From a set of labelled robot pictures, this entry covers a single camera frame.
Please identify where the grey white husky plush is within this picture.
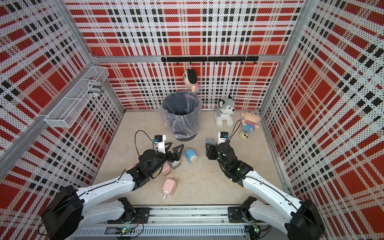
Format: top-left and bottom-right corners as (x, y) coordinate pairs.
(214, 95), (236, 127)

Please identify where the clear plastic bin liner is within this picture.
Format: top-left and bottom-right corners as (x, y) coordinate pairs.
(159, 90), (204, 140)

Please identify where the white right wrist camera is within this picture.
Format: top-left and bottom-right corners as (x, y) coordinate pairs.
(218, 132), (229, 145)

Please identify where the hanging boy doll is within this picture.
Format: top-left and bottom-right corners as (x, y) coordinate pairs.
(183, 69), (200, 94)

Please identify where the pink pig plush blue shirt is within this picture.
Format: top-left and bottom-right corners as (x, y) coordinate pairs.
(241, 112), (261, 133)

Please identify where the light blue pencil sharpener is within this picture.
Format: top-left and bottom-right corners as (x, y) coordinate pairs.
(171, 161), (181, 169)

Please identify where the cream round face ball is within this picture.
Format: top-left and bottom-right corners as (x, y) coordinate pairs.
(239, 131), (249, 140)

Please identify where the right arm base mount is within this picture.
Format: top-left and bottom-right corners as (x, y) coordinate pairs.
(228, 207), (255, 223)

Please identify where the pink pencil sharpener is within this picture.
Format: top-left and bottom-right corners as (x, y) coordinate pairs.
(163, 179), (177, 200)
(161, 162), (172, 177)

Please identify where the aluminium front rail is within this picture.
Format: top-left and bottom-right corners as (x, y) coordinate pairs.
(68, 205), (276, 240)

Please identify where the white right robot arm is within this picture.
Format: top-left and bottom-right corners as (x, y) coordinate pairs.
(206, 143), (325, 240)

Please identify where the bright blue pencil sharpener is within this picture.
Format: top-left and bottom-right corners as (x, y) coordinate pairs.
(184, 148), (198, 163)

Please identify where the white wire mesh shelf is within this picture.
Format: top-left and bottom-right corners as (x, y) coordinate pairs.
(45, 66), (109, 128)

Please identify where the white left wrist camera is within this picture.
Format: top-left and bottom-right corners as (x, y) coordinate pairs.
(153, 135), (167, 154)

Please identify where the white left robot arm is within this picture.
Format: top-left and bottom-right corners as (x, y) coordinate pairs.
(42, 143), (184, 240)

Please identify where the dark grey trash bin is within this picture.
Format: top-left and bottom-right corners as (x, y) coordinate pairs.
(161, 91), (203, 142)

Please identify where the black hook rail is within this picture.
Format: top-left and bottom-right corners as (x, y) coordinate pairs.
(161, 56), (259, 65)

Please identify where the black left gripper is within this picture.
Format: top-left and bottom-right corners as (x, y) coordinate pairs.
(148, 141), (185, 176)

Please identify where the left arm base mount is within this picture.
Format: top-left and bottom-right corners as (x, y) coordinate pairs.
(107, 208), (151, 224)

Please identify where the small striped can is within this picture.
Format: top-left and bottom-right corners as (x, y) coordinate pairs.
(88, 77), (102, 97)

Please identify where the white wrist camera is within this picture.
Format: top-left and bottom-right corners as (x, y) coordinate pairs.
(218, 132), (229, 145)
(153, 135), (167, 154)

